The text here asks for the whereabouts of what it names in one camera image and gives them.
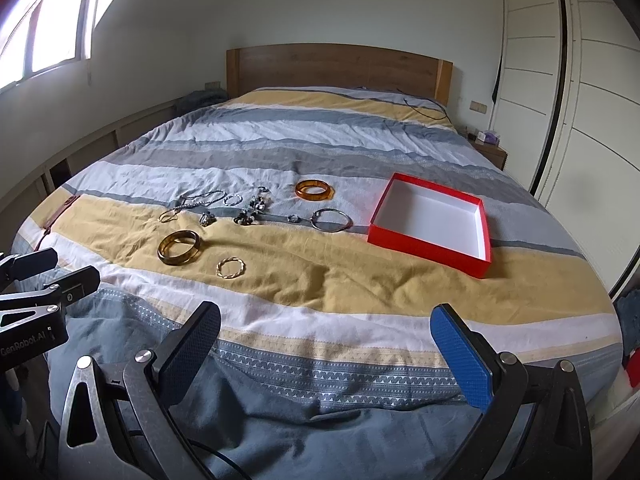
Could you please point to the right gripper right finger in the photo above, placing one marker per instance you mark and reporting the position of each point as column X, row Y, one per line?
column 555, row 442

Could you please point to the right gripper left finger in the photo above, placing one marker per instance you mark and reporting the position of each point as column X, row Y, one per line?
column 116, row 422

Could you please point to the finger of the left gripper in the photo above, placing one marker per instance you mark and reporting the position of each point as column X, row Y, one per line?
column 18, row 268
column 62, row 292

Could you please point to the dark brown wide bangle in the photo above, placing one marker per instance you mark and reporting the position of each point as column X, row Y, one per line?
column 179, row 247

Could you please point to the thin wire hoop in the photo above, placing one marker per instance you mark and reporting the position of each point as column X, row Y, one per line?
column 168, row 215

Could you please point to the small twisted silver hoop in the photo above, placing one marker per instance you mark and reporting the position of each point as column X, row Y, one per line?
column 233, row 200

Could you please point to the thin silver bangle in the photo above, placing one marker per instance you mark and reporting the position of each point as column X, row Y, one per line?
column 330, row 220

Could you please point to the amber orange bangle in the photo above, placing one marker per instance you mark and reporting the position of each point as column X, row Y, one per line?
column 314, row 190

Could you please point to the silver brooch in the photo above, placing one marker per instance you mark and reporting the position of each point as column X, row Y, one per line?
column 207, row 219

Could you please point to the red jewelry box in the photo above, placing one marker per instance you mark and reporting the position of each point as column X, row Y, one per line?
column 433, row 222

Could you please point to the striped bed duvet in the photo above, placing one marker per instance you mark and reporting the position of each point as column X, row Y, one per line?
column 325, row 367

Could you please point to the dark folded blanket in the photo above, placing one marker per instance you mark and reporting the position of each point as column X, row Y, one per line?
column 198, row 99

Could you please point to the wooden nightstand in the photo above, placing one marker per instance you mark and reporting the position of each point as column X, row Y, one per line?
column 497, row 156

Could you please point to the window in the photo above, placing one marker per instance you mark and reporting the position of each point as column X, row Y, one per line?
column 38, row 35

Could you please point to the purple tissue box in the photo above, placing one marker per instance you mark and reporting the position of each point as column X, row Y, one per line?
column 488, row 137

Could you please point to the white sliding wardrobe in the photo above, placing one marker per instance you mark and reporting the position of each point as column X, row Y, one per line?
column 567, row 113

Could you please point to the wooden headboard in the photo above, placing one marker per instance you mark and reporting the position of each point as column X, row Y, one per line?
column 338, row 65

